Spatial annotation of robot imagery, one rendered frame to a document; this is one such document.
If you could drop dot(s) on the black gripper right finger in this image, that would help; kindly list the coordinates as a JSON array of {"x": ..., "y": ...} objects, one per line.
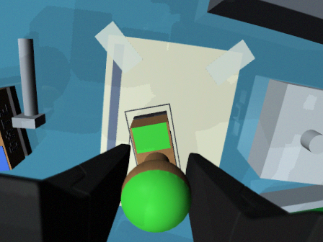
[{"x": 224, "y": 210}]

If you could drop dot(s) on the rubber stamp with green ball handle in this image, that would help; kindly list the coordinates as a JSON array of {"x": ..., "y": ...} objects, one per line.
[{"x": 156, "y": 194}]

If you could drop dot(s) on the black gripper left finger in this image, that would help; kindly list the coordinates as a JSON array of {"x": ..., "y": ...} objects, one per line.
[{"x": 76, "y": 205}]

